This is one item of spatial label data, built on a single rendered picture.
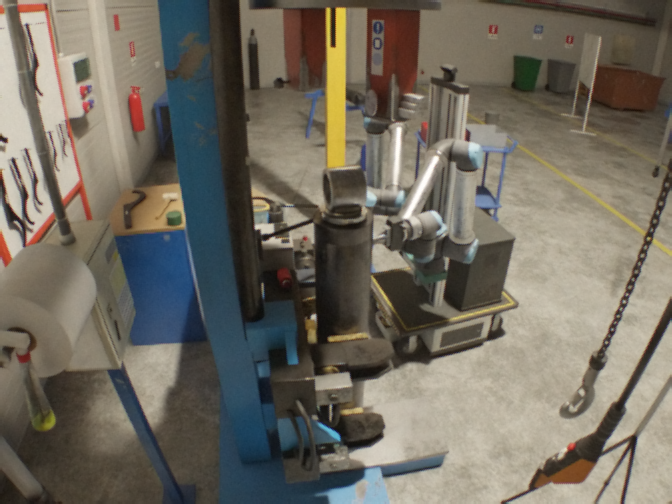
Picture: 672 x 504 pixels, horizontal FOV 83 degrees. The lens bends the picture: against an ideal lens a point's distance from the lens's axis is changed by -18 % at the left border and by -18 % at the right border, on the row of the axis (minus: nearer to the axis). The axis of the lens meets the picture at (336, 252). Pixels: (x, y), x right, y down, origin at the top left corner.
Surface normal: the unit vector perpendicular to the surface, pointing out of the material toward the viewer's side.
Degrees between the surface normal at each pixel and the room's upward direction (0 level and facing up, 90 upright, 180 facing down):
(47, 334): 90
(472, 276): 90
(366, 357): 0
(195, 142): 90
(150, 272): 90
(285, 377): 0
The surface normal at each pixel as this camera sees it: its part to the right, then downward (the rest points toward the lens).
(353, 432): 0.00, -0.85
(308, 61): 0.69, 0.38
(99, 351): 0.17, 0.51
